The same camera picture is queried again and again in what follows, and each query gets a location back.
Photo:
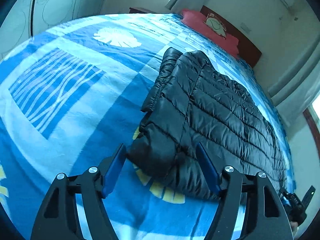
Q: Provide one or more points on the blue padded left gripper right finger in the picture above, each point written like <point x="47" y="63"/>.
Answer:
<point x="265" y="217"/>

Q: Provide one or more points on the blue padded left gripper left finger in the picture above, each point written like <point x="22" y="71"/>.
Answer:
<point x="58" y="218"/>

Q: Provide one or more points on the black quilted down jacket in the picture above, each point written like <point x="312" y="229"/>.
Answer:
<point x="190" y="103"/>

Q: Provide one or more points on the person's right hand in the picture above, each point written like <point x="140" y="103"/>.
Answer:
<point x="294" y="227"/>

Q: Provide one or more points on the blue patterned bed sheet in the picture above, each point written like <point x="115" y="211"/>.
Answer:
<point x="73" y="93"/>

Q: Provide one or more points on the dark wooden headboard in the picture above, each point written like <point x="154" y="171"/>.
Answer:
<point x="247" y="50"/>

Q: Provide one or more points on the small cream patterned cushion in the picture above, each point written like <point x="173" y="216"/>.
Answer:
<point x="215" y="24"/>

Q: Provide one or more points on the red pillow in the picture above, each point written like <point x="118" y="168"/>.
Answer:
<point x="196" y="21"/>

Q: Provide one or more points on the white glass sliding wardrobe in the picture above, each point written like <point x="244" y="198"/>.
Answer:
<point x="31" y="17"/>

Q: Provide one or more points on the dark wooden nightstand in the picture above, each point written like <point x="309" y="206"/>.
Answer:
<point x="137" y="10"/>

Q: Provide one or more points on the white wall socket plate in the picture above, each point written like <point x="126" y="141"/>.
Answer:
<point x="245" y="28"/>

